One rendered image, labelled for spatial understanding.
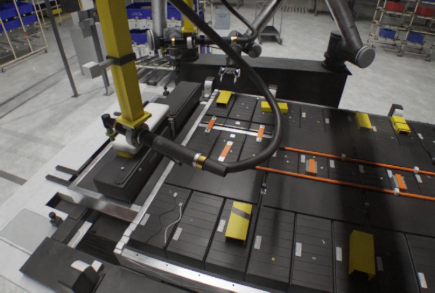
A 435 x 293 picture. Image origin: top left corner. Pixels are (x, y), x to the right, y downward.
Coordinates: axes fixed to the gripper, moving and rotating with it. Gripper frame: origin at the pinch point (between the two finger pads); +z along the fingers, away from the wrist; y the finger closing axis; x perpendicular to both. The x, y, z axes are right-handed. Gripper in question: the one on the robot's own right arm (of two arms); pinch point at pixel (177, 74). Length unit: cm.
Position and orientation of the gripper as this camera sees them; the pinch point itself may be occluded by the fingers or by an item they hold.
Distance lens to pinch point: 234.5
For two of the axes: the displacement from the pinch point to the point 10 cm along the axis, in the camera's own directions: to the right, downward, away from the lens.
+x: -9.9, -0.8, 1.0
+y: 1.3, -5.9, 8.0
